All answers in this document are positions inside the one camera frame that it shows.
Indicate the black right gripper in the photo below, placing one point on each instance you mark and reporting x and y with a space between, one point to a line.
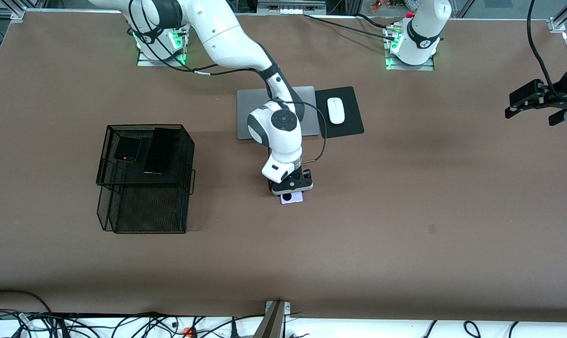
269 185

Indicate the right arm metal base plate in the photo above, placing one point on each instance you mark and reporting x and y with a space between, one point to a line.
147 62

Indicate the black mouse pad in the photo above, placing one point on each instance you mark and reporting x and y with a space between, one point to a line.
349 126

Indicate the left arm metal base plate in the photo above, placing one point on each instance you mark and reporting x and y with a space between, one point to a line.
426 68

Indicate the black flip phone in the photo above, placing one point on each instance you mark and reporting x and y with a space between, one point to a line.
126 149

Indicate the silver closed laptop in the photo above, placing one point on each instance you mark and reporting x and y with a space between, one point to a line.
243 103

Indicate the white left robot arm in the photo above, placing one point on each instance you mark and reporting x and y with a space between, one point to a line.
422 37

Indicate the black slab smartphone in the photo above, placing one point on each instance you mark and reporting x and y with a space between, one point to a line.
160 150

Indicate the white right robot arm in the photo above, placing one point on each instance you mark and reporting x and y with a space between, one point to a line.
227 37

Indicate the aluminium frame profile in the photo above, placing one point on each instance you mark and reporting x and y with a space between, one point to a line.
17 14
558 23

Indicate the black mesh two-tier organizer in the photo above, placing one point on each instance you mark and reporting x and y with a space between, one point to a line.
171 220

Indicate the lavender flip phone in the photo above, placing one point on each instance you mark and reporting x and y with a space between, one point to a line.
296 199

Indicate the white power strip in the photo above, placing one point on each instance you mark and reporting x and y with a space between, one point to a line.
288 10

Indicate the white computer mouse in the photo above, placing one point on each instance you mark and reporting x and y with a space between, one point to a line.
336 110

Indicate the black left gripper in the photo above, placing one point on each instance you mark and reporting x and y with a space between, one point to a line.
561 89

